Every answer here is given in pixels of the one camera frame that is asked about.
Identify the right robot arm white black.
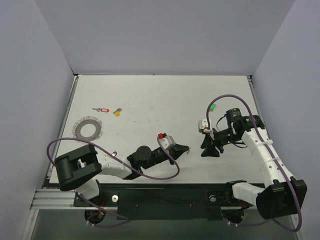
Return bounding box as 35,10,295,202
198,108,307,220

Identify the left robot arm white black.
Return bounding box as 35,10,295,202
54,143,190,192

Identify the key with green tag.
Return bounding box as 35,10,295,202
209,103,217,112

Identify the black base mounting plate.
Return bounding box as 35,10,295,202
72,183,266,221

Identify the key with yellow round tag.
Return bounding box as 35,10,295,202
113,107,122,117

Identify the key with red tag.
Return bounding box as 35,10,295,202
92,108,110,113

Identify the metal disc with keyrings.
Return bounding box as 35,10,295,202
72,116,103,142

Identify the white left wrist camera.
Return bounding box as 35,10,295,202
157,133,176,151

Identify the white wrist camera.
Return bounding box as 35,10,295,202
157,133,176,151
198,119,214,137

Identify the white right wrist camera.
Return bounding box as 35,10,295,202
198,119,214,137

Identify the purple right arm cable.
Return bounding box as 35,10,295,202
205,94,302,232

